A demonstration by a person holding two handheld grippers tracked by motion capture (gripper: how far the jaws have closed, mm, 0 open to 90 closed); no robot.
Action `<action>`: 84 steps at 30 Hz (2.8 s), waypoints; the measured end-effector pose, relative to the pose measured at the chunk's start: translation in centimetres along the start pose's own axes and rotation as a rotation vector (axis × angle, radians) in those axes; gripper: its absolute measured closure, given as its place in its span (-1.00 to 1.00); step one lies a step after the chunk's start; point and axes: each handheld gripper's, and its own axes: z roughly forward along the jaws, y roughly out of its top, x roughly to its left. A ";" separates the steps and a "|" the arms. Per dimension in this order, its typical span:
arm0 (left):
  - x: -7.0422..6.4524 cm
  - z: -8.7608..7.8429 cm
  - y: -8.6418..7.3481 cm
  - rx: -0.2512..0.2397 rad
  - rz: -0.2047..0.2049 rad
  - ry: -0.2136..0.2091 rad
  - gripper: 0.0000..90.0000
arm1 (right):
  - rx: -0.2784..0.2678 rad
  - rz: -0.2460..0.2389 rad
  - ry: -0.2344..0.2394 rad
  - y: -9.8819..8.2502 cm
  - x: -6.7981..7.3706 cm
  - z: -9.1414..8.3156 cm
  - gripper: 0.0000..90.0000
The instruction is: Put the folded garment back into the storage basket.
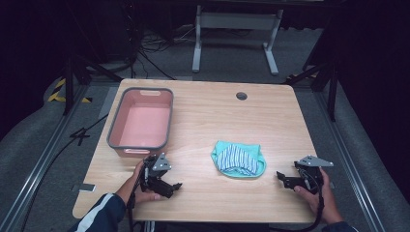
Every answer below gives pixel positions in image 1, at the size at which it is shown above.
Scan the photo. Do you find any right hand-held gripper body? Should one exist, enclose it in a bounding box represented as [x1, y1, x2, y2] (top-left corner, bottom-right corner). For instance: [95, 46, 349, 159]
[293, 155, 335, 195]

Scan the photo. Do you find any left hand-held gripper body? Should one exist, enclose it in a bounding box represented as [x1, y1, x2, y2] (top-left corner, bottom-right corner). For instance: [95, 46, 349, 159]
[139, 153, 172, 194]

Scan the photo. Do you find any pink basin with grey rim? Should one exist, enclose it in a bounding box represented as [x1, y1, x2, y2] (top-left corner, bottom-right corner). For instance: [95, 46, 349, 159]
[106, 87, 175, 159]

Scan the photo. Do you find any teal striped underwear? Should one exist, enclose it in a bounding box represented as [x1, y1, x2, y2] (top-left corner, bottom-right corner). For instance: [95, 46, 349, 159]
[210, 139, 268, 179]

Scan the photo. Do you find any person's left hand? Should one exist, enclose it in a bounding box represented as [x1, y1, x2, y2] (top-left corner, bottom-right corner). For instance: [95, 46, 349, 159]
[132, 160, 166, 204]

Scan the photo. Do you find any person's right hand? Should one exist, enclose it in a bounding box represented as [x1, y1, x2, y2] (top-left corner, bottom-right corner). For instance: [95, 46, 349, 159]
[293, 168, 344, 225]

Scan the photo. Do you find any black tape cross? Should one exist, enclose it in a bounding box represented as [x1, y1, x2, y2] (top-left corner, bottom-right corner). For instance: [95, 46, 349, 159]
[69, 127, 91, 147]

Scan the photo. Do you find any black metal stand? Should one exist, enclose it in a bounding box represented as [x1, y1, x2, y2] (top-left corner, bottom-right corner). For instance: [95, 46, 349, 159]
[62, 52, 124, 116]
[282, 59, 340, 123]

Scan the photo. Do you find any yellow and black floor tape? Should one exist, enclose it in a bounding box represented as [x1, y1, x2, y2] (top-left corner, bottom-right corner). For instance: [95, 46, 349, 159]
[47, 77, 94, 104]

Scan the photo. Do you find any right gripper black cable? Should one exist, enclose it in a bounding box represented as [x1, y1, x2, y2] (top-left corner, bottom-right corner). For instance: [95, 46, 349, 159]
[269, 167, 325, 232]

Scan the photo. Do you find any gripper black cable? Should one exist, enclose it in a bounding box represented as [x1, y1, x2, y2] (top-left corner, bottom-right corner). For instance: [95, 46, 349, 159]
[269, 167, 325, 232]
[127, 167, 146, 232]

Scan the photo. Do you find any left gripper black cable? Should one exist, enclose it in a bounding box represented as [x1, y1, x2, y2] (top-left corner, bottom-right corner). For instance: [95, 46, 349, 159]
[127, 167, 146, 232]

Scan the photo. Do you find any grey metal floor rail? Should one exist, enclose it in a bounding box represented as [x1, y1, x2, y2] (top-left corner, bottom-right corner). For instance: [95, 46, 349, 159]
[312, 91, 387, 232]
[0, 82, 121, 232]

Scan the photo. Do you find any black floor cable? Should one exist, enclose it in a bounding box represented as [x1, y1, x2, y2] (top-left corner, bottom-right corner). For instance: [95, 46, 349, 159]
[18, 113, 109, 232]

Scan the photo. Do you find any bundle of black cables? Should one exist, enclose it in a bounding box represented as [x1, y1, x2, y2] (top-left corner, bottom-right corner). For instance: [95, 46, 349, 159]
[127, 6, 202, 81]

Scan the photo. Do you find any white metal desk frame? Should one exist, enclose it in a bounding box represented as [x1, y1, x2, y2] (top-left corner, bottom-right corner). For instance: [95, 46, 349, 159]
[191, 4, 284, 76]

